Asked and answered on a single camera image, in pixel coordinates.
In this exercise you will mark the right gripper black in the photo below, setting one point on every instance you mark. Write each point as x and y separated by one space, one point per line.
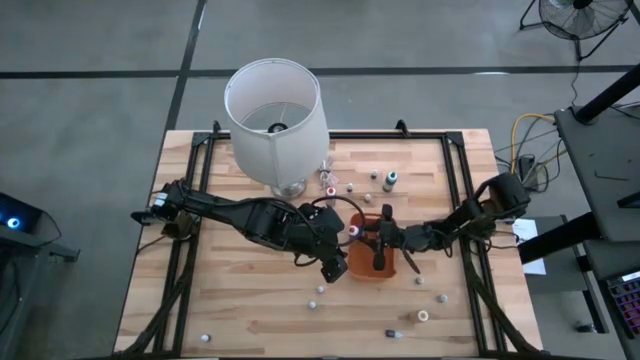
400 236

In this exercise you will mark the black metal beam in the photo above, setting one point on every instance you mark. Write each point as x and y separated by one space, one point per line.
555 240

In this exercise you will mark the table lamp with white shade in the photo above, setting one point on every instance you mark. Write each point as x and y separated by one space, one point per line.
280 145

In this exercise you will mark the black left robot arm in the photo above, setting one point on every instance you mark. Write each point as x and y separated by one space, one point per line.
240 212

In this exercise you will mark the black vertical pole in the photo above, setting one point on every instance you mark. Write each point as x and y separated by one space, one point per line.
610 95

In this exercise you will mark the keyboard with lit keys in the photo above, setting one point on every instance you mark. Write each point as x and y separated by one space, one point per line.
627 305

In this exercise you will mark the large dark red coloring bottle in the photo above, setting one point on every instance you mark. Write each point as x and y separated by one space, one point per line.
354 230

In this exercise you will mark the large green food coloring bottle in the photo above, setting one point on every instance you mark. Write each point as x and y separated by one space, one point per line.
390 181

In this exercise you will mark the small purple label dropper bottle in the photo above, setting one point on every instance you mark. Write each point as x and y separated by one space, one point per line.
312 304

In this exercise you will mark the black power strip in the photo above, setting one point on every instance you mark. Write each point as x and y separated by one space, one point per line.
527 167

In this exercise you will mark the large yellow food coloring bottle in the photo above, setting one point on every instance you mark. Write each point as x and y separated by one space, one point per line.
423 315

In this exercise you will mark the black computer with blue light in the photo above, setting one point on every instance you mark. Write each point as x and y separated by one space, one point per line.
25 220

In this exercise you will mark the orange plastic basket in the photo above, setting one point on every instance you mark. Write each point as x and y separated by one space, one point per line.
362 262

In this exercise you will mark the black floor fan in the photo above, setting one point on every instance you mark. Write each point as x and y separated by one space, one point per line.
585 22

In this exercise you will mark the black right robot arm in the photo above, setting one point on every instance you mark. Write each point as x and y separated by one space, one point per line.
505 192

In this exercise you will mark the dark grey side table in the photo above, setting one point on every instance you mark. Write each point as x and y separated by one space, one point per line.
600 165

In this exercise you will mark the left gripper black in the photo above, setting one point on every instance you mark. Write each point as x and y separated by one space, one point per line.
325 230

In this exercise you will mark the white paper sheet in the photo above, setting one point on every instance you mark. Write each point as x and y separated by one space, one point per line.
525 230

